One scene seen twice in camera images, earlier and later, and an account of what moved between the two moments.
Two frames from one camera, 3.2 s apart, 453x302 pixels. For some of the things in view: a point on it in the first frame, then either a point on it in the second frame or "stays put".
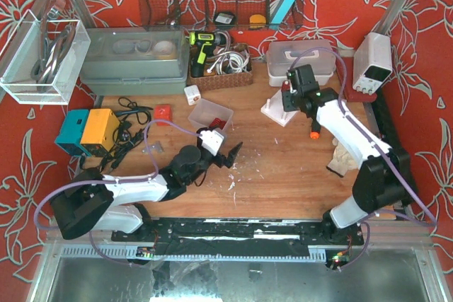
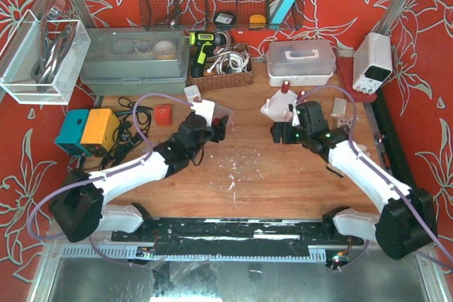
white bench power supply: (372, 63) stays put
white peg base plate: (274, 109) stays put
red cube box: (163, 112) stays put
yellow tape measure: (257, 21) stays put
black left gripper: (219, 158) to (218, 129)
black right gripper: (288, 100) to (282, 132)
